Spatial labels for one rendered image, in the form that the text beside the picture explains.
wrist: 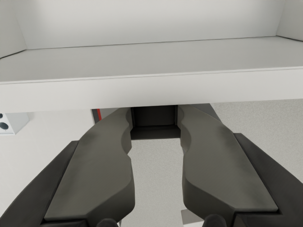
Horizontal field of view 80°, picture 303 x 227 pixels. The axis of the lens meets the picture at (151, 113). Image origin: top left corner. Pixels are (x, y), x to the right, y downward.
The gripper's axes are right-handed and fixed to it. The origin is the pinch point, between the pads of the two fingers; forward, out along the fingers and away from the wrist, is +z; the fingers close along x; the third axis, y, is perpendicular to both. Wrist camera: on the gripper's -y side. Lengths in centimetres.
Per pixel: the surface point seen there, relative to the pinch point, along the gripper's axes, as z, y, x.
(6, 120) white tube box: 10.8, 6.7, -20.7
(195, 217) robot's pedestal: 15.8, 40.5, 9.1
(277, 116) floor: 91, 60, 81
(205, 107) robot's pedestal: 72, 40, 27
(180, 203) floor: 91, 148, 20
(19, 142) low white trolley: 14.4, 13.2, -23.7
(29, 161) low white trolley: 14.4, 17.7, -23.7
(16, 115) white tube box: 12.2, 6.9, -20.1
